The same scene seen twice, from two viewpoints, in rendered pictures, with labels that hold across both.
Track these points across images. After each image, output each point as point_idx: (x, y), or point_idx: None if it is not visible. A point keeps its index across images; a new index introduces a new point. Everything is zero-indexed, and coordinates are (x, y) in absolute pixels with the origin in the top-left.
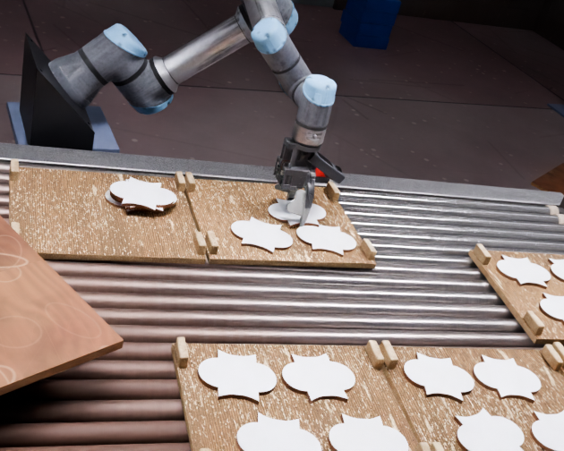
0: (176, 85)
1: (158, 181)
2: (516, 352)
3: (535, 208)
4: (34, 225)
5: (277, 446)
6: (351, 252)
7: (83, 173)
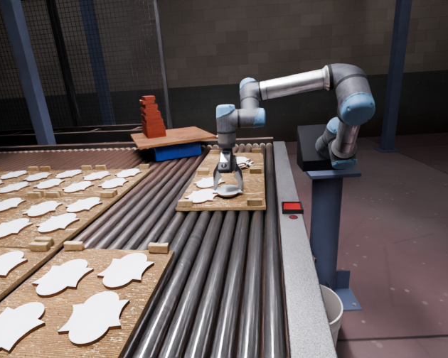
0: (338, 152)
1: None
2: (67, 234)
3: None
4: None
5: (95, 175)
6: None
7: (261, 159)
